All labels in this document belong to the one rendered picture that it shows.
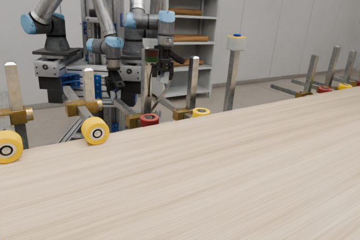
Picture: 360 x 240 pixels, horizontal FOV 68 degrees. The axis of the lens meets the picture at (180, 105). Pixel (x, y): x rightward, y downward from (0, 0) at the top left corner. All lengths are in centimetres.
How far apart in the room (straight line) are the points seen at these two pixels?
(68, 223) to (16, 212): 12
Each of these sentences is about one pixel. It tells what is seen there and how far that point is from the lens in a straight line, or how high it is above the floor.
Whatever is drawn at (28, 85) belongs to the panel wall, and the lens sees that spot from 381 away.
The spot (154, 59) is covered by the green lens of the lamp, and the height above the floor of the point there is 114.
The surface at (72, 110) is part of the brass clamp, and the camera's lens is 110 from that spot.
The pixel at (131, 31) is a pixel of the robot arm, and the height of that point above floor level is 118.
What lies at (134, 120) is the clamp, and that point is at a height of 86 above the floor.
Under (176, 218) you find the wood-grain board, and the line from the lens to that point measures 64.
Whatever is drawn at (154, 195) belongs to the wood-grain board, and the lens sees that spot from 70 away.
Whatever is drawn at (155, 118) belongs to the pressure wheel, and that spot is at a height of 91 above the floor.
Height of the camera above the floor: 134
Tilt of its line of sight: 20 degrees down
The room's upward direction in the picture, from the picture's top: 4 degrees clockwise
